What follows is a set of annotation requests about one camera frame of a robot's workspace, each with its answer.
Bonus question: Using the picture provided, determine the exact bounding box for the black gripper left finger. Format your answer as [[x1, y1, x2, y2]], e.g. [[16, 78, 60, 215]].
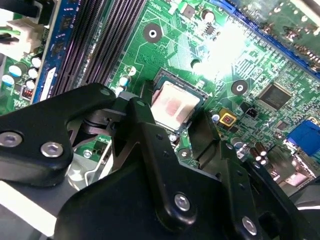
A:
[[0, 80, 198, 226]]

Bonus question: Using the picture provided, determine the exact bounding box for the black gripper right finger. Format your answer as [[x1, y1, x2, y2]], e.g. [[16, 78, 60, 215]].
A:
[[189, 109, 301, 240]]

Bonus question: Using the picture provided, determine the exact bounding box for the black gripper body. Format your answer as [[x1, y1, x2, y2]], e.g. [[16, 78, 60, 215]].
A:
[[53, 159, 251, 240]]

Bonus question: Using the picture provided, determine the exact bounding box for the silver CPU chip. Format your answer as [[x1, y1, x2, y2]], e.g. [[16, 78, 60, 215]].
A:
[[149, 81, 205, 132]]

